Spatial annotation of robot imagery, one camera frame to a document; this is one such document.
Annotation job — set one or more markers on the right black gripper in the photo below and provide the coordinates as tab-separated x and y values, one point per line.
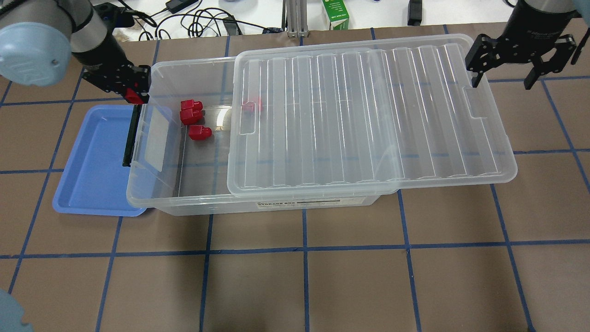
533	29

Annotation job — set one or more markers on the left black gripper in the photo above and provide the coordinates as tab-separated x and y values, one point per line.
101	56

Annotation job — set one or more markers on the red block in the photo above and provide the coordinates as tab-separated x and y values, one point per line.
191	104
132	97
199	132
190	116
252	106

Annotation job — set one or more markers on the clear plastic box lid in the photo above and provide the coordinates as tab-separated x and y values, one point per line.
448	133

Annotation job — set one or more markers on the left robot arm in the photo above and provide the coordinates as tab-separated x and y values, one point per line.
39	37

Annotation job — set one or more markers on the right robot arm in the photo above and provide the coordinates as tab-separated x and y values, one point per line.
533	34

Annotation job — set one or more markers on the clear plastic storage box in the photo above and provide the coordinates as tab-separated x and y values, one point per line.
198	175

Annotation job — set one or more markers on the blue plastic tray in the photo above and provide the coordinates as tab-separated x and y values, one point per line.
94	181

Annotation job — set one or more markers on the black power adapter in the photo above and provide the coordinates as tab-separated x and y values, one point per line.
175	6

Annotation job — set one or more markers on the green white carton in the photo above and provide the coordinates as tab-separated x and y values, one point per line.
336	15

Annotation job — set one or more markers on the black box latch handle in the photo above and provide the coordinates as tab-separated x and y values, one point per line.
131	135

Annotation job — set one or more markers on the aluminium frame post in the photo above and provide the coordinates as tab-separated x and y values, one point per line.
294	18

